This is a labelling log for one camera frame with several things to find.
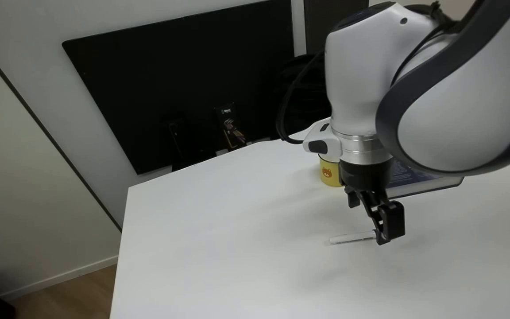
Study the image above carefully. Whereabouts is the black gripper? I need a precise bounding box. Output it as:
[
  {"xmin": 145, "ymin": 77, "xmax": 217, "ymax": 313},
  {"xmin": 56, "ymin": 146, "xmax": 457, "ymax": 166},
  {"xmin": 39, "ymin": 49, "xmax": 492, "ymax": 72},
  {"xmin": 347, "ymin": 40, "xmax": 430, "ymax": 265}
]
[{"xmin": 340, "ymin": 157, "xmax": 407, "ymax": 246}]

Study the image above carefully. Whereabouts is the white marker with blue cap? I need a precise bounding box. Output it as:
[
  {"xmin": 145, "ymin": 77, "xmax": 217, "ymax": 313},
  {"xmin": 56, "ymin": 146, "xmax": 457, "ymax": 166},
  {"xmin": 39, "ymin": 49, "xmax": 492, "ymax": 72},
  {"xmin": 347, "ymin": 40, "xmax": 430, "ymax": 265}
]
[{"xmin": 327, "ymin": 233, "xmax": 380, "ymax": 246}]

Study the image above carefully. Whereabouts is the yellow enamel mug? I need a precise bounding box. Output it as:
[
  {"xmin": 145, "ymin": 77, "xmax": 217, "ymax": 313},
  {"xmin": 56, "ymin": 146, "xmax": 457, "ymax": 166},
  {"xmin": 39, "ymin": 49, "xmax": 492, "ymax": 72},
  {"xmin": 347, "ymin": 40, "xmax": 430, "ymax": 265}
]
[{"xmin": 317, "ymin": 152, "xmax": 345, "ymax": 189}]

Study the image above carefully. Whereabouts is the thick dark blue book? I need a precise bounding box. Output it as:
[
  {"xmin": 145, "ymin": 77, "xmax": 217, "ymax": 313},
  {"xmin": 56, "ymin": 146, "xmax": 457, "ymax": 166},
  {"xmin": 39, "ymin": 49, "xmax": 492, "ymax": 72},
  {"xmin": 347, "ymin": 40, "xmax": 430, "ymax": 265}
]
[{"xmin": 384, "ymin": 157, "xmax": 465, "ymax": 200}]

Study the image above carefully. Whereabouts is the large black panel board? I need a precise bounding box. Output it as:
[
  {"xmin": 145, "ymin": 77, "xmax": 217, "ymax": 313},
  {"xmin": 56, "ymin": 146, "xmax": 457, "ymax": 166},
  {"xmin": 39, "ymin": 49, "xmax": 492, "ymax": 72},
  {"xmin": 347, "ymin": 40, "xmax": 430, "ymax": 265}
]
[{"xmin": 60, "ymin": 0, "xmax": 295, "ymax": 177}]

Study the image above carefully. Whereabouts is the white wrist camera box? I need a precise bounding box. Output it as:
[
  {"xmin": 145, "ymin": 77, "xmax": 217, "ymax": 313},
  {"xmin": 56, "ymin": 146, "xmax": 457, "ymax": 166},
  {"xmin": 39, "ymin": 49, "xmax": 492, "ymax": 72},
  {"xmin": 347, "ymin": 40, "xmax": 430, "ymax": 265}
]
[{"xmin": 301, "ymin": 120, "xmax": 343, "ymax": 159}]

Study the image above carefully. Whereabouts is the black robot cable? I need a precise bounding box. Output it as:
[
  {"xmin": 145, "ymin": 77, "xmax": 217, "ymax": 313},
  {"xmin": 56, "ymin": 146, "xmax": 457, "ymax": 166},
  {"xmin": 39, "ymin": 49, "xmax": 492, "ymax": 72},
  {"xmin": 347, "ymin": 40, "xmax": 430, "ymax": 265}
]
[{"xmin": 274, "ymin": 49, "xmax": 329, "ymax": 146}]

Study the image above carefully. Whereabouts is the small black camera stand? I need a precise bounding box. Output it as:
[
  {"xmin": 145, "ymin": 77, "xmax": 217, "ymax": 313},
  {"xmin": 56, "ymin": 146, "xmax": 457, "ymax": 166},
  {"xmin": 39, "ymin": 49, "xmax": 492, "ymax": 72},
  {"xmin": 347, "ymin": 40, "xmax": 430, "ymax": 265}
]
[{"xmin": 212, "ymin": 104, "xmax": 249, "ymax": 150}]

